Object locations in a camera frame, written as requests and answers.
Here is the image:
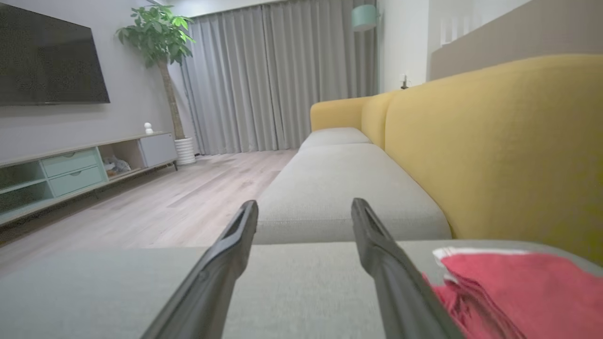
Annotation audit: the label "long low television cabinet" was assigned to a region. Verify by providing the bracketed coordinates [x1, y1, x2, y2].
[0, 131, 179, 226]

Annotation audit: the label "grey and yellow sofa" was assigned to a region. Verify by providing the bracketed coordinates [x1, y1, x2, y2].
[310, 53, 603, 266]

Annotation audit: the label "red shorts with white stripe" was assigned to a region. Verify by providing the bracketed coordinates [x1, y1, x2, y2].
[423, 246, 603, 339]

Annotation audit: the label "large grey sofa seat cushion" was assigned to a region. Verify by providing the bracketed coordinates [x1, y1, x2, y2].
[0, 239, 603, 339]

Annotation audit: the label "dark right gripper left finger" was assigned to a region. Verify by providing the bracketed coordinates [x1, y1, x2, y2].
[140, 200, 260, 339]

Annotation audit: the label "grey soft toy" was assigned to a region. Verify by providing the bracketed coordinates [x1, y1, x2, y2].
[103, 155, 131, 178]

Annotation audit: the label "black flat screen television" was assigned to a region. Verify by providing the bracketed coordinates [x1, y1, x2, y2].
[0, 2, 111, 106]

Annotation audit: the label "grey pleated curtain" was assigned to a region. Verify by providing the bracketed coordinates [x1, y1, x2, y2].
[167, 0, 380, 156]

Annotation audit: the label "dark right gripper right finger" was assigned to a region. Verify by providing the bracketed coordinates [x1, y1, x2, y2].
[351, 198, 466, 339]

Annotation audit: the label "green leafy indoor tree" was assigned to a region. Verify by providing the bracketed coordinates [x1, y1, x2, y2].
[115, 5, 196, 141]

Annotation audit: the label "small grey sofa seat cushion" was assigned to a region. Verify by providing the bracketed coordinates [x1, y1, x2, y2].
[299, 127, 373, 152]

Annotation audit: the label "teal shade floor lamp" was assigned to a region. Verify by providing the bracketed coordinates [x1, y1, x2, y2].
[351, 0, 381, 95]

